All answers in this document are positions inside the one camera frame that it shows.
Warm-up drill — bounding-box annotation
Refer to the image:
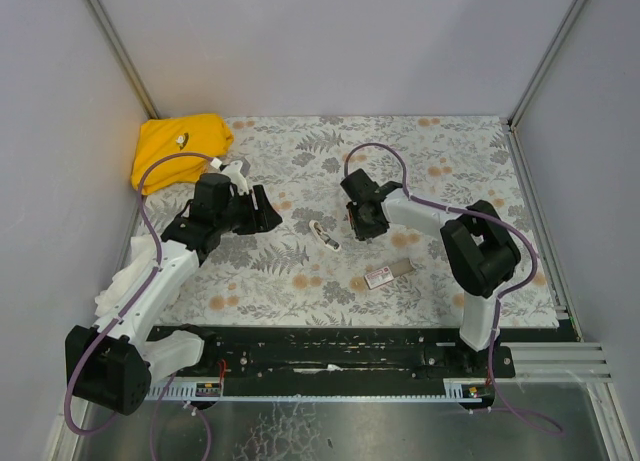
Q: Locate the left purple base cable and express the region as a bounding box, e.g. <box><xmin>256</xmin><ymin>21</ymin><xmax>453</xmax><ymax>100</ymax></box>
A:
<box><xmin>149</xmin><ymin>375</ymin><xmax>211</xmax><ymax>461</ymax></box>

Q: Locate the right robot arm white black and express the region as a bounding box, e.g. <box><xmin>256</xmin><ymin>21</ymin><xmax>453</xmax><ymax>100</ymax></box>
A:
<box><xmin>341</xmin><ymin>169</ymin><xmax>521</xmax><ymax>352</ymax></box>

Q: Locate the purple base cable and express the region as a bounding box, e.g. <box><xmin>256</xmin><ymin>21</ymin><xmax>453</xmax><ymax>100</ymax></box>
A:
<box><xmin>149</xmin><ymin>375</ymin><xmax>211</xmax><ymax>461</ymax></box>
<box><xmin>487</xmin><ymin>300</ymin><xmax>565</xmax><ymax>437</ymax></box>

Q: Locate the red white staple box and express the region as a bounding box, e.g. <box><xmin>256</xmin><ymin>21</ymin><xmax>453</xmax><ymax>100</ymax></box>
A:
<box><xmin>364</xmin><ymin>258</ymin><xmax>415</xmax><ymax>290</ymax></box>

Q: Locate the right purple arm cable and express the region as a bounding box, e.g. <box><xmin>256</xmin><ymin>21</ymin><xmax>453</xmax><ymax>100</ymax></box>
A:
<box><xmin>342</xmin><ymin>144</ymin><xmax>541</xmax><ymax>342</ymax></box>

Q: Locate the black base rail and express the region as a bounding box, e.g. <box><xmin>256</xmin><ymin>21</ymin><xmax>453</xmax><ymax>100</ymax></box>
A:
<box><xmin>179</xmin><ymin>325</ymin><xmax>515</xmax><ymax>379</ymax></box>

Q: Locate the white slotted cable duct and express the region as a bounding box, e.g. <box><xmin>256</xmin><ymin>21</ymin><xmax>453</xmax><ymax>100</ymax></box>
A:
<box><xmin>144</xmin><ymin>379</ymin><xmax>486</xmax><ymax>405</ymax></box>

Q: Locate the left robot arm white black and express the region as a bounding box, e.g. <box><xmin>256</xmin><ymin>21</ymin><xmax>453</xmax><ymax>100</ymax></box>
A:
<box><xmin>65</xmin><ymin>173</ymin><xmax>282</xmax><ymax>415</ymax></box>

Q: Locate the white crumpled cloth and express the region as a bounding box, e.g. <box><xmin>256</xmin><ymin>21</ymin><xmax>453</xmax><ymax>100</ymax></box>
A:
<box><xmin>95</xmin><ymin>234</ymin><xmax>157</xmax><ymax>318</ymax></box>

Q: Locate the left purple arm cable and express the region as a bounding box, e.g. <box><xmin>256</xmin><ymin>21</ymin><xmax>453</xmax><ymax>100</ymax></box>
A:
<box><xmin>64</xmin><ymin>153</ymin><xmax>224</xmax><ymax>436</ymax></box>

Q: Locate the floral patterned table mat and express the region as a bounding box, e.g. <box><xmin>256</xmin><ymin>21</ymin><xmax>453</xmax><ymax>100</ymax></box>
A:
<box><xmin>160</xmin><ymin>116</ymin><xmax>532</xmax><ymax>327</ymax></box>

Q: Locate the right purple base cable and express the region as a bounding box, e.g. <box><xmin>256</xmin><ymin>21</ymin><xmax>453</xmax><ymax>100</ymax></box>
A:
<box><xmin>487</xmin><ymin>300</ymin><xmax>565</xmax><ymax>437</ymax></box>

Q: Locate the yellow folded cloth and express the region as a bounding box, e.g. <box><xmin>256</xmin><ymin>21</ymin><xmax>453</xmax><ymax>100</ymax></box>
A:
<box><xmin>130</xmin><ymin>114</ymin><xmax>234</xmax><ymax>196</ymax></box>

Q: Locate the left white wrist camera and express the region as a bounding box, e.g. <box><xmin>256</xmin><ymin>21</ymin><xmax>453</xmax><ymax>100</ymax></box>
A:
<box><xmin>209</xmin><ymin>157</ymin><xmax>250</xmax><ymax>195</ymax></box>

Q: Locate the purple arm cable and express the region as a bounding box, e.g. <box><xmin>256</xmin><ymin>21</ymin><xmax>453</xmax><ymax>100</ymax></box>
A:
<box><xmin>342</xmin><ymin>144</ymin><xmax>541</xmax><ymax>342</ymax></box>
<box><xmin>64</xmin><ymin>153</ymin><xmax>224</xmax><ymax>436</ymax></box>

